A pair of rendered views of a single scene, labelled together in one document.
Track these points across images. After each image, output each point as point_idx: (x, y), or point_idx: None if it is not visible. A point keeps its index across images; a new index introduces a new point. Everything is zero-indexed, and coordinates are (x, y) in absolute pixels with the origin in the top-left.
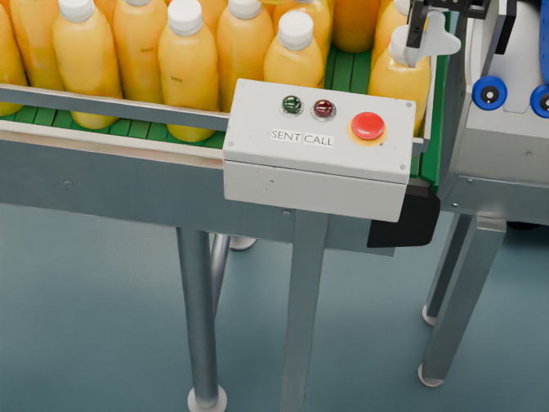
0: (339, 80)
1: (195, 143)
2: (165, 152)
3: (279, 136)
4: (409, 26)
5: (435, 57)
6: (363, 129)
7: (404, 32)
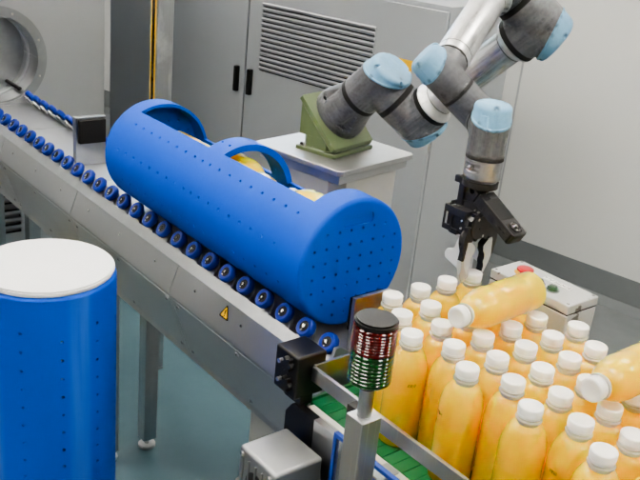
0: None
1: None
2: None
3: (568, 287)
4: (494, 239)
5: None
6: (530, 268)
7: (472, 273)
